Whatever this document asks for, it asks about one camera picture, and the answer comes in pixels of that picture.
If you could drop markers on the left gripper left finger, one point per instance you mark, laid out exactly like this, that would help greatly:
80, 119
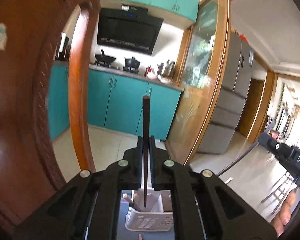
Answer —
132, 177

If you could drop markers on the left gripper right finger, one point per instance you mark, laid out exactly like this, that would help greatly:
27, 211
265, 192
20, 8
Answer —
162, 176

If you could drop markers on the cream white chopstick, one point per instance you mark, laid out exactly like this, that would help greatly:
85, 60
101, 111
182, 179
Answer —
127, 198

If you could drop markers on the dark red chopstick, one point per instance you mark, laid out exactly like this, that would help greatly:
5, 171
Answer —
146, 116

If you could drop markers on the teal kitchen cabinets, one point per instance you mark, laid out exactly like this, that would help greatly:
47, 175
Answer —
114, 102

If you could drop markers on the person's right hand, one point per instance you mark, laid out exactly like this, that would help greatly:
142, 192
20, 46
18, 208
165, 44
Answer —
284, 215

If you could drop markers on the metal stool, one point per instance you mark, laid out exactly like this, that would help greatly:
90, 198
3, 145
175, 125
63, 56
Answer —
281, 189

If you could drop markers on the white plastic utensil holder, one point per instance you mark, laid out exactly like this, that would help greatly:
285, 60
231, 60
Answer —
156, 217

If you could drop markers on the wooden glass sliding door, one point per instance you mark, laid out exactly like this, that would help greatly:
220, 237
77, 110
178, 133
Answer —
200, 70

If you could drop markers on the red bottle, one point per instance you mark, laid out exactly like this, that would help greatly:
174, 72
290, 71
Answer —
148, 69

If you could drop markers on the black cooking pot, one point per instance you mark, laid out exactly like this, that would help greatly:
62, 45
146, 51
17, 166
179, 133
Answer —
131, 65

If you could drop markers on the black wok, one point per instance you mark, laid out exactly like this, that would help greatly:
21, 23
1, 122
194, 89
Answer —
104, 60

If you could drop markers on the grey refrigerator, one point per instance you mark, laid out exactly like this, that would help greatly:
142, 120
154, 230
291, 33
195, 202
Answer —
232, 98

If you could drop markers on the black range hood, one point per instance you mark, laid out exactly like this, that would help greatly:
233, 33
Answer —
136, 31

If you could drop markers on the carved wooden chair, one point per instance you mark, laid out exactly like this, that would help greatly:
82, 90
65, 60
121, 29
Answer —
29, 34

